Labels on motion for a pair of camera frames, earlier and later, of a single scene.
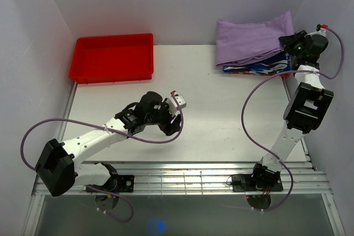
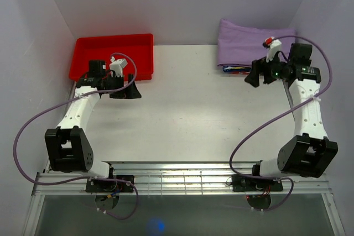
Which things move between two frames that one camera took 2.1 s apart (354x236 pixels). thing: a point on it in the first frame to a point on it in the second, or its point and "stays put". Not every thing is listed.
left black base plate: x=121 y=183 stays put
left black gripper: x=170 y=129 to x=130 y=92
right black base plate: x=248 y=183 stays put
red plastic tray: x=113 y=58 stays put
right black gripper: x=288 y=41 to x=258 y=66
